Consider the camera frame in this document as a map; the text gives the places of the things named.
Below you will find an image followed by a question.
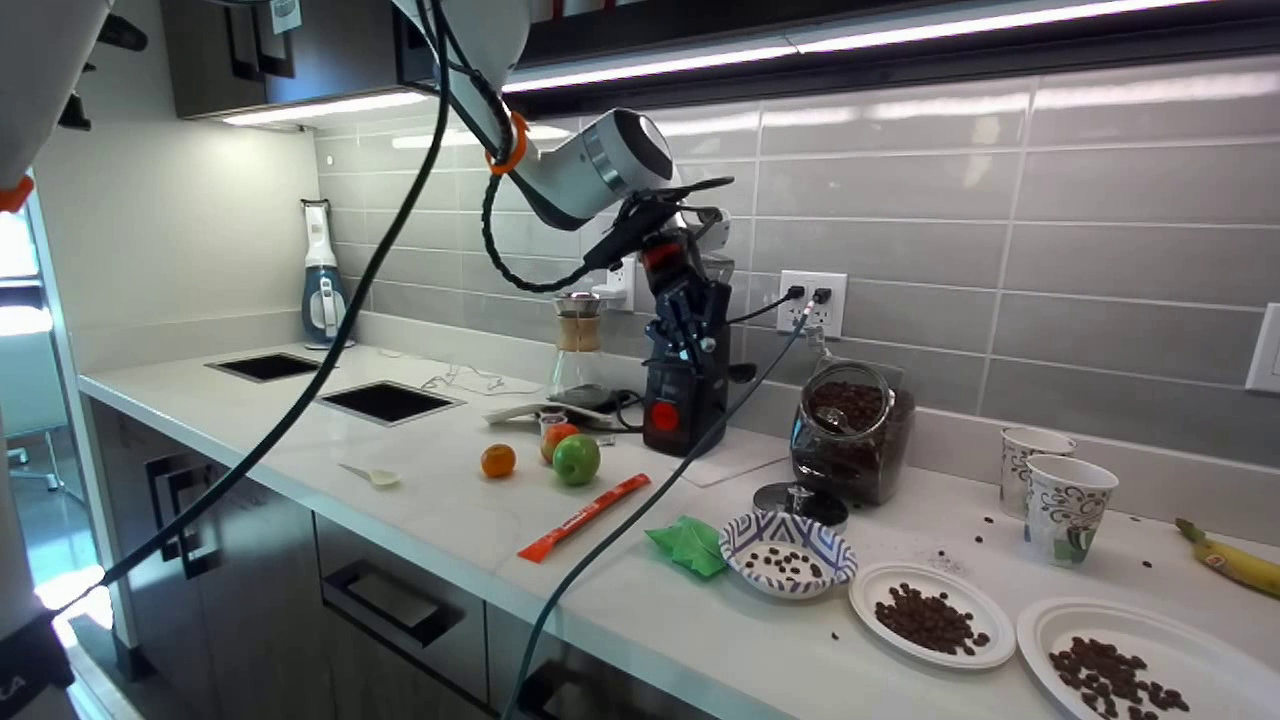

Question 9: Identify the green apple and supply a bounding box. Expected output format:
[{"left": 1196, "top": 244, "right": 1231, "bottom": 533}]
[{"left": 550, "top": 428, "right": 607, "bottom": 496}]

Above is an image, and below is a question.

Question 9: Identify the small white paper plate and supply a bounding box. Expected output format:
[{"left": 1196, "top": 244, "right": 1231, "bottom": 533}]
[{"left": 846, "top": 555, "right": 1019, "bottom": 674}]

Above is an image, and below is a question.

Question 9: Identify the small orange fruit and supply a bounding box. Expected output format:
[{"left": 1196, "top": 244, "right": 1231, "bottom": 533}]
[{"left": 476, "top": 440, "right": 525, "bottom": 486}]

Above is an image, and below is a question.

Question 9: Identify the black grinder cord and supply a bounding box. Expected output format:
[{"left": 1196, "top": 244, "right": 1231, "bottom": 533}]
[{"left": 724, "top": 284, "right": 807, "bottom": 335}]

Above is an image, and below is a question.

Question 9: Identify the blue patterned paper bowl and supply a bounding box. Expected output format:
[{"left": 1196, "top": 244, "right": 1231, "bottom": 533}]
[{"left": 715, "top": 507, "right": 862, "bottom": 608}]

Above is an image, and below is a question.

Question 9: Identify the reddish orange fruit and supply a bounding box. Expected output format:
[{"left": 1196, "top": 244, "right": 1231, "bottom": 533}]
[{"left": 537, "top": 417, "right": 582, "bottom": 473}]

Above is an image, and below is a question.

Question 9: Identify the white wall outlet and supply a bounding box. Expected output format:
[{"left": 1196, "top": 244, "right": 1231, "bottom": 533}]
[{"left": 773, "top": 262, "right": 853, "bottom": 339}]

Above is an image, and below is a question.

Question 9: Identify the black cabinet door handle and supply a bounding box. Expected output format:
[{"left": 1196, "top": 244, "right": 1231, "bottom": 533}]
[
  {"left": 167, "top": 464, "right": 223, "bottom": 580},
  {"left": 142, "top": 453, "right": 192, "bottom": 562}
]

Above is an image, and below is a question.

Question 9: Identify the black ladle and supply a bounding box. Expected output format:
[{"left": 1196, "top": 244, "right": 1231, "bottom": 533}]
[{"left": 691, "top": 335, "right": 765, "bottom": 396}]

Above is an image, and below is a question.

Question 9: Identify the black coffee scale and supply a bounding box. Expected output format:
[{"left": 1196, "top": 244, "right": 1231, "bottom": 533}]
[{"left": 550, "top": 378, "right": 650, "bottom": 420}]

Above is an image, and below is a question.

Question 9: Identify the black power cable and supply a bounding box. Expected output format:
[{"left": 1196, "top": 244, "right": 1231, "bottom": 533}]
[{"left": 503, "top": 279, "right": 839, "bottom": 720}]

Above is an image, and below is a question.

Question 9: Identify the under cabinet light strip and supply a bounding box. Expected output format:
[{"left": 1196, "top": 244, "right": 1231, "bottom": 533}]
[{"left": 215, "top": 0, "right": 1209, "bottom": 134}]

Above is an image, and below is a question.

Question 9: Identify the yellow banana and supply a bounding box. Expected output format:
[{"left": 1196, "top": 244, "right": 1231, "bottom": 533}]
[{"left": 1170, "top": 512, "right": 1280, "bottom": 602}]

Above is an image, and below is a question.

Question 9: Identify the glass jar with coffee beans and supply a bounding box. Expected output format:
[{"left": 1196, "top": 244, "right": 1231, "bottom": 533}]
[{"left": 788, "top": 359, "right": 922, "bottom": 514}]

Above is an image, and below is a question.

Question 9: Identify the black counter inset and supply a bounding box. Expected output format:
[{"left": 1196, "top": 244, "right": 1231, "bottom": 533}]
[
  {"left": 309, "top": 378, "right": 457, "bottom": 428},
  {"left": 205, "top": 347, "right": 331, "bottom": 388}
]

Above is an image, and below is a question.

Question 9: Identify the large white paper plate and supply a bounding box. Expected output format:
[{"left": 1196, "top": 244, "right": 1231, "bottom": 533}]
[{"left": 1013, "top": 593, "right": 1280, "bottom": 720}]

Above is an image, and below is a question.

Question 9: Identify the green crumpled packet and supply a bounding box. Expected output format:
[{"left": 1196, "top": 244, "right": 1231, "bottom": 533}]
[{"left": 644, "top": 512, "right": 734, "bottom": 584}]

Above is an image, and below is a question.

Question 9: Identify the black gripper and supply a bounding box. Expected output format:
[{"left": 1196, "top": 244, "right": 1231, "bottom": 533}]
[{"left": 613, "top": 173, "right": 746, "bottom": 354}]

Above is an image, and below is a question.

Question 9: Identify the white plastic spoon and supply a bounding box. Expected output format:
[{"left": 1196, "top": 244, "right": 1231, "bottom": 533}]
[{"left": 331, "top": 456, "right": 406, "bottom": 496}]

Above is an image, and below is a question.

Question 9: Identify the black drawer handle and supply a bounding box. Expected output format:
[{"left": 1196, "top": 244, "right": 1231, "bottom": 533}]
[
  {"left": 315, "top": 555, "right": 474, "bottom": 652},
  {"left": 510, "top": 655, "right": 711, "bottom": 720}
]

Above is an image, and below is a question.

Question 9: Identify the glass pour-over carafe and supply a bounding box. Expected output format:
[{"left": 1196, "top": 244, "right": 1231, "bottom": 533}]
[{"left": 553, "top": 284, "right": 607, "bottom": 399}]

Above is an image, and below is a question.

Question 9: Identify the black coffee grinder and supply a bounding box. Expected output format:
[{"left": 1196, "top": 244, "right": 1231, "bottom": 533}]
[{"left": 644, "top": 204, "right": 740, "bottom": 459}]

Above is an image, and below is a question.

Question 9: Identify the orange stick packet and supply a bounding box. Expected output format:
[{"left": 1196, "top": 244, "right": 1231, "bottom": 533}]
[{"left": 512, "top": 468, "right": 660, "bottom": 567}]

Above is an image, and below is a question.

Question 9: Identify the patterned paper cup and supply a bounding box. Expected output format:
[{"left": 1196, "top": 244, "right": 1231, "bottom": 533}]
[
  {"left": 1019, "top": 453, "right": 1126, "bottom": 570},
  {"left": 998, "top": 424, "right": 1079, "bottom": 524}
]

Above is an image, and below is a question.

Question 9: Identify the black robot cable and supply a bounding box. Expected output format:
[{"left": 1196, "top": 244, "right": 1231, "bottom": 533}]
[{"left": 54, "top": 0, "right": 634, "bottom": 618}]

